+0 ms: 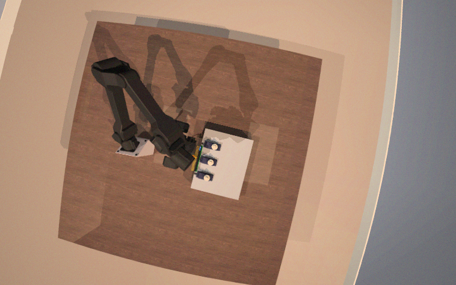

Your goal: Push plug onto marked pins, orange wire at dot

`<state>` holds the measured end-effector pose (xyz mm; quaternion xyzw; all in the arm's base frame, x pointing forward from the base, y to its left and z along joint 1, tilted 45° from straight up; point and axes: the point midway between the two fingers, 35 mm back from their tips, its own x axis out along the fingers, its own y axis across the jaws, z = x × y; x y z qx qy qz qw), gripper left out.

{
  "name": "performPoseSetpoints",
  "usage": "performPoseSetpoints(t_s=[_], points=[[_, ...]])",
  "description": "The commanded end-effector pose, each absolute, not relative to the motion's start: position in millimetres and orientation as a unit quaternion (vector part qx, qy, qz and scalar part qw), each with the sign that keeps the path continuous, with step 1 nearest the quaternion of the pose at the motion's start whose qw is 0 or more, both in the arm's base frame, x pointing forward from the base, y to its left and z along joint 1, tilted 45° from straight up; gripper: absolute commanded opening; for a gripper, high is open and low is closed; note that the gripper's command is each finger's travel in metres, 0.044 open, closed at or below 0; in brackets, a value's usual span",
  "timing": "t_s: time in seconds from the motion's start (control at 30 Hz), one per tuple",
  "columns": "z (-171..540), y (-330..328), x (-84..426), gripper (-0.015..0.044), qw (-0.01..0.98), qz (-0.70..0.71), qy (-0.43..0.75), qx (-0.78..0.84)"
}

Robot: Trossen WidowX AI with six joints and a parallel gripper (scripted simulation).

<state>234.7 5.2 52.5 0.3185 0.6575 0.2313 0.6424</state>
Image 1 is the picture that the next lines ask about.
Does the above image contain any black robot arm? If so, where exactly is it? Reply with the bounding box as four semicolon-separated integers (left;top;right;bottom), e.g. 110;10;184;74
91;57;196;171

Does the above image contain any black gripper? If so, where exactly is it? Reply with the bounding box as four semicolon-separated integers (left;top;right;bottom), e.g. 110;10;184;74
162;120;189;169

